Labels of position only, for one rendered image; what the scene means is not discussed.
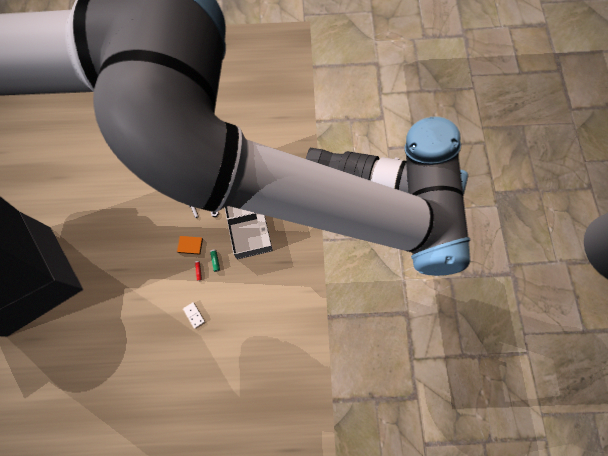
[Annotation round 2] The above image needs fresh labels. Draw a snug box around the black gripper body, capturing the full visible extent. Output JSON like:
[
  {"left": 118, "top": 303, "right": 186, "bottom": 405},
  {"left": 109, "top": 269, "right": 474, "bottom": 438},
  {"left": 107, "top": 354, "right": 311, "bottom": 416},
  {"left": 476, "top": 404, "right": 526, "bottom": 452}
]
[{"left": 306, "top": 148, "right": 403, "bottom": 188}]

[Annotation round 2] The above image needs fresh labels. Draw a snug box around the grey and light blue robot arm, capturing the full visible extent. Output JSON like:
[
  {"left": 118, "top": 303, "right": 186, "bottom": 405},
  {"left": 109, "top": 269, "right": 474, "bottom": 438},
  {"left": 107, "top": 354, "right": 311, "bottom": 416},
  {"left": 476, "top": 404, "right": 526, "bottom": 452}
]
[{"left": 0, "top": 0, "right": 470, "bottom": 276}]

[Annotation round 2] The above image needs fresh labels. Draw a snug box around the grey rack of three bins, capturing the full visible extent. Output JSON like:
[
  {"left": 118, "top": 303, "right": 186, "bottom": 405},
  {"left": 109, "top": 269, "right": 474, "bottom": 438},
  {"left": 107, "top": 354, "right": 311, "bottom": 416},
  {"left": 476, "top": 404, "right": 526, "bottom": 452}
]
[{"left": 225, "top": 206, "right": 273, "bottom": 259}]

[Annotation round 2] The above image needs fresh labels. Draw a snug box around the white domino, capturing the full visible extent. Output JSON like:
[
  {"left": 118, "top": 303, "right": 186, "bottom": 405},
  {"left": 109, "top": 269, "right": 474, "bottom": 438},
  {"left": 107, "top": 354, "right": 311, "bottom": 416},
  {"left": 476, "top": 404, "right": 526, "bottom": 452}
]
[{"left": 183, "top": 303, "right": 205, "bottom": 328}]

